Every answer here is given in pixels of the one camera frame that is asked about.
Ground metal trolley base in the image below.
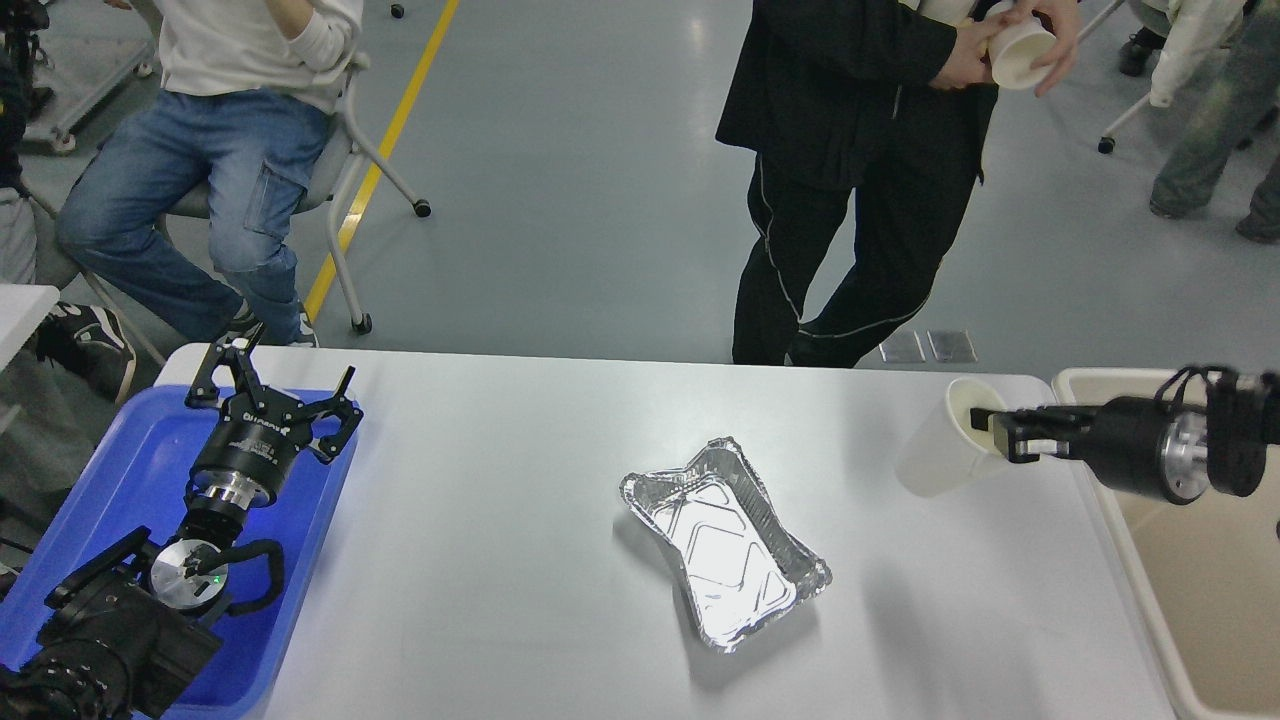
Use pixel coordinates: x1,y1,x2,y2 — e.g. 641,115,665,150
23,35,154,154

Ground person in olive trousers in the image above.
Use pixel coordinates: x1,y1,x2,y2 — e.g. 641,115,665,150
1149,1,1279,219

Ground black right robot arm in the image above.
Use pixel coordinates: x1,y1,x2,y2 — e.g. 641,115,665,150
961,365,1279,507

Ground right floor socket plate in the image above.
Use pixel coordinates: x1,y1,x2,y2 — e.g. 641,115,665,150
925,331,979,364

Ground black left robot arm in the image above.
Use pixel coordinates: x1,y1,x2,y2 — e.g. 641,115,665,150
3,346,364,719

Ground seated person in jeans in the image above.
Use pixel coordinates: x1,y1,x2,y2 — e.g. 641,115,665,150
56,1,364,347

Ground cream paper cup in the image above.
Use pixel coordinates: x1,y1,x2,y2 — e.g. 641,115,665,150
895,377,1012,498

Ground crumpled aluminium foil tray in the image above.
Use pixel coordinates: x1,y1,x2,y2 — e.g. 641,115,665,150
620,437,833,653

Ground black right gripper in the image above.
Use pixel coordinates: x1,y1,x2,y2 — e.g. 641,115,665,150
969,397,1210,505

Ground standing person in black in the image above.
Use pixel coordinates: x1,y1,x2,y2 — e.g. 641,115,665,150
716,1,1080,368

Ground floor socket plate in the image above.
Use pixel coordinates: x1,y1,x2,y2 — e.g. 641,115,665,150
878,331,925,364
925,331,979,364

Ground white paper cup held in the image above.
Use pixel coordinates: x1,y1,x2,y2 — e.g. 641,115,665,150
987,14,1057,90

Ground black and white sneaker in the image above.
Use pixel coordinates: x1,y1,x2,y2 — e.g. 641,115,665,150
35,301,137,404

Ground left floor socket plate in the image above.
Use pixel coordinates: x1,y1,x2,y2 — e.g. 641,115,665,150
878,331,925,364

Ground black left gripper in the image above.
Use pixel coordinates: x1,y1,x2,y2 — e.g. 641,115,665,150
186,343,364,511

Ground beige plastic bin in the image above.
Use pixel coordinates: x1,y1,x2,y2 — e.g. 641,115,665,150
1052,366,1280,717

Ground blue plastic tray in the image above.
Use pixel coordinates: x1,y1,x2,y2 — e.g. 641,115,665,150
1,386,355,719

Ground white chair legs with castors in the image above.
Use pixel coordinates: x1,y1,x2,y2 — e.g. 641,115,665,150
1076,0,1151,155

